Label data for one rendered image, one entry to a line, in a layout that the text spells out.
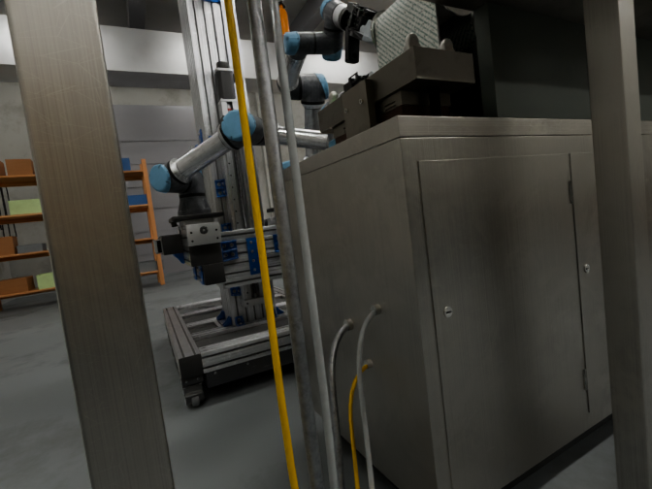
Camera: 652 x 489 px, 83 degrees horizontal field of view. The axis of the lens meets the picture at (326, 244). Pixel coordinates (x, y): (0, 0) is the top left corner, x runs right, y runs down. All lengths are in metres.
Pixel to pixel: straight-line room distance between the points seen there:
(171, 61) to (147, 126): 2.51
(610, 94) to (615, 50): 0.08
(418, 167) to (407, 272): 0.20
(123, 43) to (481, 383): 6.09
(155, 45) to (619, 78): 5.96
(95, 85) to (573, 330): 1.08
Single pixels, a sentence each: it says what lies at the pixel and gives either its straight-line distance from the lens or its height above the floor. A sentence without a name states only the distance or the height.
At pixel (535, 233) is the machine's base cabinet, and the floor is 0.64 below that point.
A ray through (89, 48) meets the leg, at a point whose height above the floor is 0.89.
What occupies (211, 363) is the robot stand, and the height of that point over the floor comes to 0.17.
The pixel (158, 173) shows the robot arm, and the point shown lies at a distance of 1.70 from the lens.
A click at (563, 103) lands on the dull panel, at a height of 0.94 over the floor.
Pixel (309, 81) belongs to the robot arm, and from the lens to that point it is 1.86.
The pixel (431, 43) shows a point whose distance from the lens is 1.06.
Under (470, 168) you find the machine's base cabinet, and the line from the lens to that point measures 0.82.
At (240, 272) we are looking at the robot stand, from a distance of 1.83.
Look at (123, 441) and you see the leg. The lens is 0.39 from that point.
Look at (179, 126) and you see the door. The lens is 8.62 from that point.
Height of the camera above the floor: 0.73
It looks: 4 degrees down
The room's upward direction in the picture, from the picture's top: 7 degrees counter-clockwise
